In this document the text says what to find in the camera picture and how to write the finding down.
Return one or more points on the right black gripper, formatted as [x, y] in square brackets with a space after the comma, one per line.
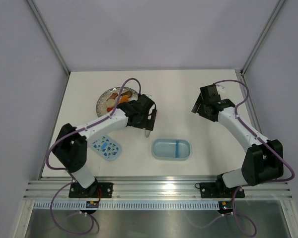
[200, 111]

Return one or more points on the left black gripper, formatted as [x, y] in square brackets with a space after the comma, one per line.
[147, 124]

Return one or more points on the orange fried food piece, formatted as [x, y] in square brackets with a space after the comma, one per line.
[124, 99]

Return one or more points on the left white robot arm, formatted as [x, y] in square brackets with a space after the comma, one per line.
[69, 152]

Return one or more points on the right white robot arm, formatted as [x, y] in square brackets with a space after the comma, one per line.
[262, 156]

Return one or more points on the blue lunch box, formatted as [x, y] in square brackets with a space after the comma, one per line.
[171, 149]

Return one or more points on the terrazzo pattern lunch box lid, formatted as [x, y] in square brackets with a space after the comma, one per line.
[106, 148]

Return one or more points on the beige mushroom piece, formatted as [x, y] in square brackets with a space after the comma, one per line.
[110, 103]

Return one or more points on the pink ham slice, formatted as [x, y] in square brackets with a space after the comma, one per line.
[114, 95]

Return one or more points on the speckled round plate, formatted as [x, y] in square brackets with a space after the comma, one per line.
[101, 108]

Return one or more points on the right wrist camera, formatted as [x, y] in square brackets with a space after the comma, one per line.
[221, 90]

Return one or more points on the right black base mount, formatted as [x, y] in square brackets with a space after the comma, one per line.
[209, 190]

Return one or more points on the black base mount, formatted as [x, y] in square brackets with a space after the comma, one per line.
[101, 189]
[209, 190]

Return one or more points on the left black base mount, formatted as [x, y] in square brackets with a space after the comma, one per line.
[101, 189]

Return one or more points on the right aluminium frame post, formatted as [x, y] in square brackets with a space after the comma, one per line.
[263, 35]

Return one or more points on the aluminium frame post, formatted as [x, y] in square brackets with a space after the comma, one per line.
[263, 35]
[33, 8]

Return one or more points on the left aluminium frame post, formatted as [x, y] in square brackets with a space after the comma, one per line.
[33, 8]

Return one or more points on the aluminium rail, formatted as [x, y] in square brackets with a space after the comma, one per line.
[156, 188]

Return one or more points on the white slotted cable duct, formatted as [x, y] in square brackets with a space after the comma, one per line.
[129, 205]

